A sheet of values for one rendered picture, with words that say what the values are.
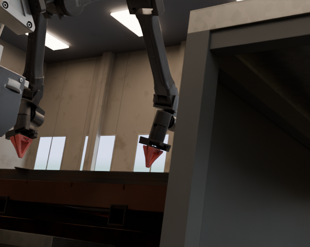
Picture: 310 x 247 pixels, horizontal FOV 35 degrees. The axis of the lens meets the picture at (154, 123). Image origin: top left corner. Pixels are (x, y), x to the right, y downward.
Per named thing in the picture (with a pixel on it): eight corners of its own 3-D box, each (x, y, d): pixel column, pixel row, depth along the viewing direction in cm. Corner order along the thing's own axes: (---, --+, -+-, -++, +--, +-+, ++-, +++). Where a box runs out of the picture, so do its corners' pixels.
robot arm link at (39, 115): (21, 84, 179) (38, 88, 175) (38, 96, 189) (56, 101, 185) (7, 112, 177) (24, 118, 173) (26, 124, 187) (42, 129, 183)
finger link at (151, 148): (143, 165, 177) (151, 141, 177) (157, 170, 172) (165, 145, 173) (131, 162, 172) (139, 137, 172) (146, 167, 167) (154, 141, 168)
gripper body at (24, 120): (17, 142, 178) (18, 123, 181) (38, 135, 173) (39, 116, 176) (4, 136, 172) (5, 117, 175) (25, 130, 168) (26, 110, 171)
